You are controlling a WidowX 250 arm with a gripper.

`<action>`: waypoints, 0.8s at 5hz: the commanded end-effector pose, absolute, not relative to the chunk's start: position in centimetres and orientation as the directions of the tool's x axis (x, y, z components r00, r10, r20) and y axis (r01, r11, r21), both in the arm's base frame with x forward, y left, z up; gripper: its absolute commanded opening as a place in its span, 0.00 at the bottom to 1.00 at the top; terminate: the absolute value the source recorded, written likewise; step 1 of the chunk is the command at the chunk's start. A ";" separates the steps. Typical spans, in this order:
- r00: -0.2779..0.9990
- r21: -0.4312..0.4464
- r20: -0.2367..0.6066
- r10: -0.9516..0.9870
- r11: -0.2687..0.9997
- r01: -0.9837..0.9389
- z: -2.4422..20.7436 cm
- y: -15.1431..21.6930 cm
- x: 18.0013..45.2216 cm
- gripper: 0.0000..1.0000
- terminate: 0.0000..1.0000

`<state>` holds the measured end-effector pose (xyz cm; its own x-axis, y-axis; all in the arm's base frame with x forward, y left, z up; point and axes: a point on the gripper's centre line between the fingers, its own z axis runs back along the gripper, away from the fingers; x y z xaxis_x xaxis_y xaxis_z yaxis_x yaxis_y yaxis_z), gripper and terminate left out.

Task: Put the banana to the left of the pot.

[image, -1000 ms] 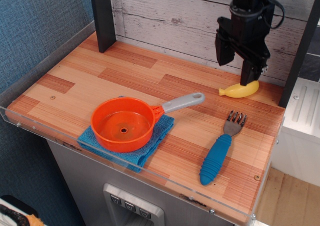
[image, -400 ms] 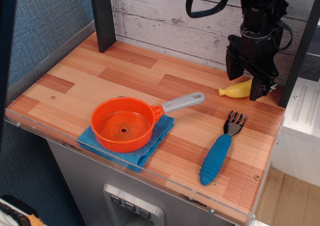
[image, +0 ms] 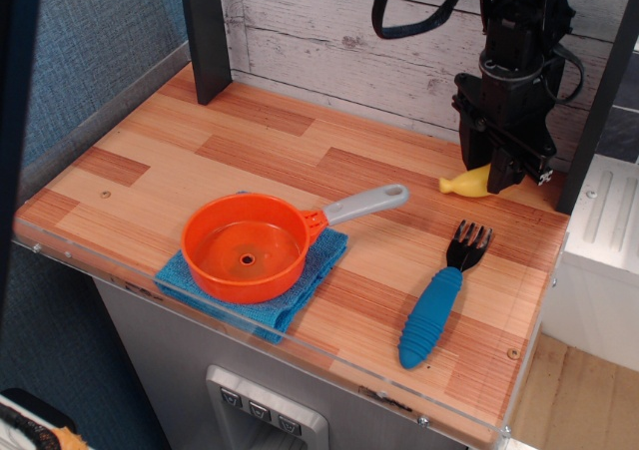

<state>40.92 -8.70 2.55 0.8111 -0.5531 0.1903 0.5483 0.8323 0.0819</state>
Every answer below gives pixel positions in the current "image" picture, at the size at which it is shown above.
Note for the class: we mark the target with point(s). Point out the fork with blue handle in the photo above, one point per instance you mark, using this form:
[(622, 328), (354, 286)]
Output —
[(425, 324)]

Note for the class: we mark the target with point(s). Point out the silver dispenser button panel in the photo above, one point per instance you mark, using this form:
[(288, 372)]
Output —
[(250, 416)]

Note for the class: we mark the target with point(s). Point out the black left upright post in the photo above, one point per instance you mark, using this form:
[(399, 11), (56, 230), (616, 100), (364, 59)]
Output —
[(208, 45)]

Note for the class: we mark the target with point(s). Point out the orange sponge item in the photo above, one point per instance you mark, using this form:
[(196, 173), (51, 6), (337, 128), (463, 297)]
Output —
[(66, 439)]

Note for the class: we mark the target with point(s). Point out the black right upright post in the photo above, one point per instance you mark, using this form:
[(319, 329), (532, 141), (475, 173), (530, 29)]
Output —
[(612, 76)]

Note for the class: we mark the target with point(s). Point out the white ribbed appliance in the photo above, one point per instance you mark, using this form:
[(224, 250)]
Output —
[(592, 302)]

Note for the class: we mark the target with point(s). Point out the yellow toy banana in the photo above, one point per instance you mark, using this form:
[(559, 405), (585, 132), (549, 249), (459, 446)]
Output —
[(471, 184)]

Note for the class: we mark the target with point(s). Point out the grey toy fridge cabinet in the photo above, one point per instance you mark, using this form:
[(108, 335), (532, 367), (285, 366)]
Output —
[(171, 349)]

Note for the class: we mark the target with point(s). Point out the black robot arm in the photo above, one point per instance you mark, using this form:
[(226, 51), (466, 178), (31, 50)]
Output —
[(522, 39)]

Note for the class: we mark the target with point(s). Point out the black upright post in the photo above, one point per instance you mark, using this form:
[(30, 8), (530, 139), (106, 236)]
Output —
[(612, 76), (208, 45)]

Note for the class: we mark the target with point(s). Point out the blue folded cloth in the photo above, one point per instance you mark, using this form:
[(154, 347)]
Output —
[(270, 319)]

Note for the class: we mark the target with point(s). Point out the orange pot with grey handle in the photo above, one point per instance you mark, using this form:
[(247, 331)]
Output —
[(250, 248)]

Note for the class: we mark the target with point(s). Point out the clear acrylic guard rail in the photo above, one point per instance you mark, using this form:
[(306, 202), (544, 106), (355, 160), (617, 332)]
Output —
[(154, 155)]

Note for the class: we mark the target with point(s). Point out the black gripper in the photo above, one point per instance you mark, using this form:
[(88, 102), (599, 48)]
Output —
[(508, 119)]

